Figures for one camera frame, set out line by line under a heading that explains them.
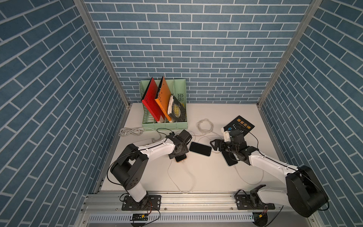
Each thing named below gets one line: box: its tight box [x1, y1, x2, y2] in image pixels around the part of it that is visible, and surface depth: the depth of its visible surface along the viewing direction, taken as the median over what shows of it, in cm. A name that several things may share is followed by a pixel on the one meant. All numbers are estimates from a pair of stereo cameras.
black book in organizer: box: [167, 93, 188, 122], surface depth 97 cm
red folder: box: [140, 77, 165, 123], surface depth 88 cm
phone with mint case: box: [189, 141, 213, 157], surface depth 95 cm
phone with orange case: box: [174, 153, 188, 163], surface depth 87 cm
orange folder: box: [154, 75, 173, 123], surface depth 93 cm
